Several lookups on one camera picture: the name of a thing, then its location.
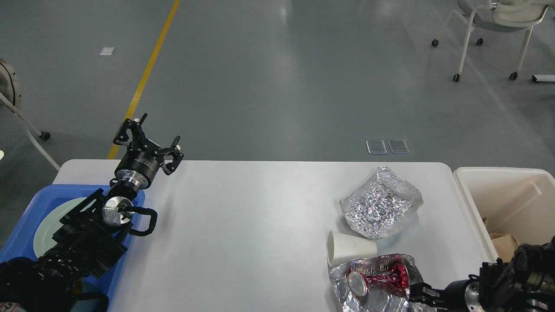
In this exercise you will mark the white wheeled chair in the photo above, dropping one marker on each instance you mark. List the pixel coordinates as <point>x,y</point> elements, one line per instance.
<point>496,16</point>

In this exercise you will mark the aluminium foil ball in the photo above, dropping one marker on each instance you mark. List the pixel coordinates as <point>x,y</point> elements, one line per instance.
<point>382,205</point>

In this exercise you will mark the foil sheet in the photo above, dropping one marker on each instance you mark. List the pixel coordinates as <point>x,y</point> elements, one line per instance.
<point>379,299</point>

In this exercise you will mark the white plastic bin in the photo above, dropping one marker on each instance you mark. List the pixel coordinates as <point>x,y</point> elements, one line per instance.
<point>503,200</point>

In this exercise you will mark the pale green plate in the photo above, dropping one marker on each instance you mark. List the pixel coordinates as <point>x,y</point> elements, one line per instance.
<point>43,237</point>

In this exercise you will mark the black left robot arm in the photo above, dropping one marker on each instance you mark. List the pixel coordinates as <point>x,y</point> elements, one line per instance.
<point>90,239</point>

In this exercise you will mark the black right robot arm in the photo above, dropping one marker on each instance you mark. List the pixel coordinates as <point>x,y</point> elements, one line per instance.
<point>524,284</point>

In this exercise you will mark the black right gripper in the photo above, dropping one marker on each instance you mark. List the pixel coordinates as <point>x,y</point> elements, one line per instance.
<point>459,296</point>

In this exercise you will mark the white paper cup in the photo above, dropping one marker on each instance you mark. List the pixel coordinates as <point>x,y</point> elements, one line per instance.
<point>341,248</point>

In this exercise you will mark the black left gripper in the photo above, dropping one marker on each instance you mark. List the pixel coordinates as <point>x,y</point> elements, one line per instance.
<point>141,161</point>

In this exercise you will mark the crushed red soda can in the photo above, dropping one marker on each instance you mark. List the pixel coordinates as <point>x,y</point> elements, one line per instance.
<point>396,280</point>

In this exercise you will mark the teal mug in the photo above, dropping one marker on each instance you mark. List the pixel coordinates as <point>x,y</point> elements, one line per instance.
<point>84,286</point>

